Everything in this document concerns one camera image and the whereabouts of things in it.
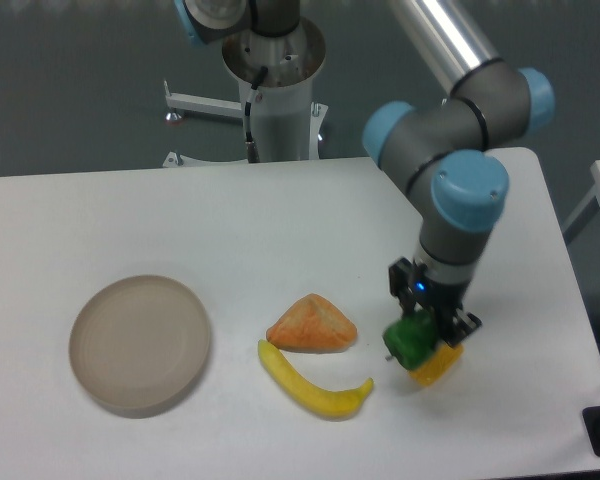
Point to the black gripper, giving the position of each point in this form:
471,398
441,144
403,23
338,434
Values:
438,288

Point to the green bell pepper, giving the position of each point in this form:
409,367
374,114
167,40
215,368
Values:
412,339

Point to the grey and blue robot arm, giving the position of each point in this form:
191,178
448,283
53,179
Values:
438,158

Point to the yellow orange bell pepper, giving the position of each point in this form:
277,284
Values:
436,367

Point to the orange triangular bread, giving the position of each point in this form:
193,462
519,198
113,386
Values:
312,324

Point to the yellow banana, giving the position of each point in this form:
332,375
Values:
325,403

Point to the beige round plate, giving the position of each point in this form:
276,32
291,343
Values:
139,345

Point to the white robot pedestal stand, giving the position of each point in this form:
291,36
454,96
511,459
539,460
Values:
275,75

